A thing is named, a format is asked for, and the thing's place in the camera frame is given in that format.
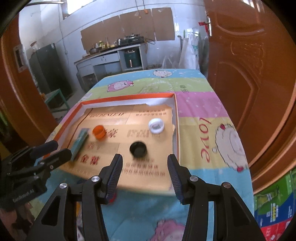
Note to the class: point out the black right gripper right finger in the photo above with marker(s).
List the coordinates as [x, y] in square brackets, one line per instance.
[232, 218]

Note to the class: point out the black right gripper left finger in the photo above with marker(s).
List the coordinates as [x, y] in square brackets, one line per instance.
[57, 219]

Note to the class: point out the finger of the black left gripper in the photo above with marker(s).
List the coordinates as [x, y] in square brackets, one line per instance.
[54, 161]
[44, 149]

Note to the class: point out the brown left door leaf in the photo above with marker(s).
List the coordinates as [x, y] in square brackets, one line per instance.
[20, 100]

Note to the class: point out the teal lighter box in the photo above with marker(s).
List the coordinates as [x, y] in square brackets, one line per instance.
[83, 135]

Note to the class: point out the green metal stool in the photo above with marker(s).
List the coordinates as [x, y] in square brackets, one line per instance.
[56, 95]

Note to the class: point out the orange bottle cap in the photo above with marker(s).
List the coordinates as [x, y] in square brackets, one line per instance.
[99, 132]

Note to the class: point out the colourful cartoon bedsheet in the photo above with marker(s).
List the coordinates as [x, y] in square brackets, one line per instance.
[210, 148]

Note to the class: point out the dark green cabinet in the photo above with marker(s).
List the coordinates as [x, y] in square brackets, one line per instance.
[48, 72]

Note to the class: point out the black bottle cap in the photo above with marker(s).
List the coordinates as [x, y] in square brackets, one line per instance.
[138, 149]

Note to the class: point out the white kitchen counter cabinet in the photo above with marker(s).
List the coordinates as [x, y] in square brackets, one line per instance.
[92, 69]

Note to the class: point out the orange rimmed cardboard tray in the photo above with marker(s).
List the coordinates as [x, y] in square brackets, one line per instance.
[125, 119]

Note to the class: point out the white bottle cap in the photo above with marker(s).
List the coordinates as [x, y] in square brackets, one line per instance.
[156, 126]

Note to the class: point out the dark green air fryer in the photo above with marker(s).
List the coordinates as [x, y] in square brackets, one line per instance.
[132, 58]

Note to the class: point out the black gas stove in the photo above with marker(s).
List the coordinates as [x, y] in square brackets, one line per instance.
[131, 40]

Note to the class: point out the white plastic sack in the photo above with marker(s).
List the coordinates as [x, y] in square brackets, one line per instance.
[189, 58]

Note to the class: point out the brown wooden door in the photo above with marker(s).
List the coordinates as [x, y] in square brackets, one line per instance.
[252, 70]

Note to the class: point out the silver door handle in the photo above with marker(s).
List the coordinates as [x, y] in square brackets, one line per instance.
[207, 25]

